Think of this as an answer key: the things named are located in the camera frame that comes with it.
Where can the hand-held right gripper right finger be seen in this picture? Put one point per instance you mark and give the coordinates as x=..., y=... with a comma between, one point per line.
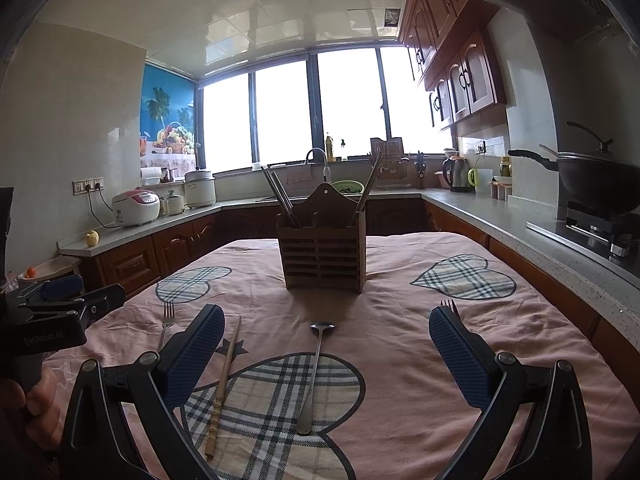
x=460, y=355

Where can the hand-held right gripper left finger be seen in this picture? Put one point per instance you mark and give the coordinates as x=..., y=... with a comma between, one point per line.
x=195, y=355

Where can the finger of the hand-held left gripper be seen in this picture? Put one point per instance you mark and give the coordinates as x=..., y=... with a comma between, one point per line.
x=60, y=286
x=102, y=301

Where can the wooden utensil holder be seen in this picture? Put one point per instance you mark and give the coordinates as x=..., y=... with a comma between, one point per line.
x=320, y=260

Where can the wooden chopstick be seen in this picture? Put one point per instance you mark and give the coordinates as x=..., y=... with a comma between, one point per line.
x=367, y=190
x=224, y=385
x=372, y=190
x=363, y=190

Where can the person's left hand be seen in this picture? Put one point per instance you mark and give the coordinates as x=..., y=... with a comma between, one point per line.
x=45, y=410

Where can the plastic storage rack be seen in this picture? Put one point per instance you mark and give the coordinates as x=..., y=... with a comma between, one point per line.
x=60, y=262

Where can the small orange fruit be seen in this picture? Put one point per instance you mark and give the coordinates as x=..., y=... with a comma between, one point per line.
x=31, y=271

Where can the wooden base cabinets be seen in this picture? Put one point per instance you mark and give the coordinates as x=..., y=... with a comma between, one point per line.
x=130, y=260

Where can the large silver fork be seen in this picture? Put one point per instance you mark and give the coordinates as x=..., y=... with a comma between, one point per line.
x=169, y=312

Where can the small silver fork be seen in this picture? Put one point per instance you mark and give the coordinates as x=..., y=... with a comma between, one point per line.
x=448, y=305

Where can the yellow fruit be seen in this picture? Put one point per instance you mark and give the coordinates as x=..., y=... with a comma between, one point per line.
x=92, y=238

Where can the pink heart print tablecloth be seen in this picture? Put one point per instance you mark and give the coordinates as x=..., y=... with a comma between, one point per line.
x=400, y=410

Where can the pink and white rice cooker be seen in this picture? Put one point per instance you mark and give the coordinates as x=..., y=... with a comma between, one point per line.
x=135, y=207

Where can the small white lidded pot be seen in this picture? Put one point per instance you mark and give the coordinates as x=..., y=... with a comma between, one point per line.
x=173, y=205

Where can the silver spoon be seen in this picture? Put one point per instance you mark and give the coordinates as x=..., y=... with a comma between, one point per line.
x=323, y=328

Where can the paper towel roll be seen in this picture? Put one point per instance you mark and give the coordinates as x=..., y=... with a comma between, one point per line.
x=151, y=176

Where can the grey kitchen countertop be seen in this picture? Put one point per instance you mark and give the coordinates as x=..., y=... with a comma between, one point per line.
x=480, y=210

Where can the tall white rice cooker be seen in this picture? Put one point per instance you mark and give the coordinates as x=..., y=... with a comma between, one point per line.
x=200, y=190

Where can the spice jar set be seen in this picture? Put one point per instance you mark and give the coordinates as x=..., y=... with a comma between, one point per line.
x=500, y=190

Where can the steel electric kettle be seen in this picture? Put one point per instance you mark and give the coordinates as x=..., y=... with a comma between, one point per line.
x=457, y=175

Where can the gas stove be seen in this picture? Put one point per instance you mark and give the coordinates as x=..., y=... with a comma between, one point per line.
x=590, y=225

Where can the metal dish rack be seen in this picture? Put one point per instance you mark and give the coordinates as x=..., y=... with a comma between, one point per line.
x=397, y=177

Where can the sauce bottles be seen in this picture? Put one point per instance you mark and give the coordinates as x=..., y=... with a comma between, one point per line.
x=505, y=167

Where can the green colander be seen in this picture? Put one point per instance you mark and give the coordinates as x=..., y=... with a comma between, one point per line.
x=350, y=187

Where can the black wok with lid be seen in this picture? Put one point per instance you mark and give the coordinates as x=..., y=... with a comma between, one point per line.
x=600, y=180

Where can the curved metal faucet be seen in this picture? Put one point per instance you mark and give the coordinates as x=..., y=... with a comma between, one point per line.
x=327, y=172

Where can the yellow bottle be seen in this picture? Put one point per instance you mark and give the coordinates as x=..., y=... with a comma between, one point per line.
x=329, y=150

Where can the large kitchen window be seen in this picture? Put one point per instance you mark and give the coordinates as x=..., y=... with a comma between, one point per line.
x=285, y=120

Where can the wall power socket strip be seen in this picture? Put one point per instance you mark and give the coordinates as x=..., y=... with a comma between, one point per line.
x=87, y=185

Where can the single wall socket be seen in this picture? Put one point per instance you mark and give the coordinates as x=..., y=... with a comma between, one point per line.
x=480, y=148

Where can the fruit and palm wall poster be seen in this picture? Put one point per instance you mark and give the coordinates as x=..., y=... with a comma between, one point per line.
x=167, y=100

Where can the wooden wall cabinets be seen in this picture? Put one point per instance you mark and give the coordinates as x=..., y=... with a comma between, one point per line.
x=470, y=80

